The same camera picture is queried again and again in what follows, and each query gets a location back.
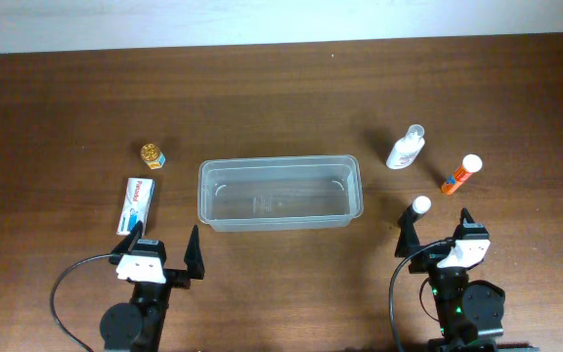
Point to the white Panadol box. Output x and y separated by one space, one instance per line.
136 205

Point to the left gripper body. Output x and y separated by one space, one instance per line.
176 278

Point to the orange tube white cap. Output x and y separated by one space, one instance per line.
471 163

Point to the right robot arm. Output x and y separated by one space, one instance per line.
469 313

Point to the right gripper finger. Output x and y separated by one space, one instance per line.
408 241
465 218

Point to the clear plastic container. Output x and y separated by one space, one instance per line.
279 193

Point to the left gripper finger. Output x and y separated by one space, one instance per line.
127 243
193 256

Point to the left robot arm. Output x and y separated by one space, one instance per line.
137 325

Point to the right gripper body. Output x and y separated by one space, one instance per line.
423 261

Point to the gold lid balm jar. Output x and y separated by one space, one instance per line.
152 156

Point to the dark bottle white cap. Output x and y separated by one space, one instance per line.
416 210

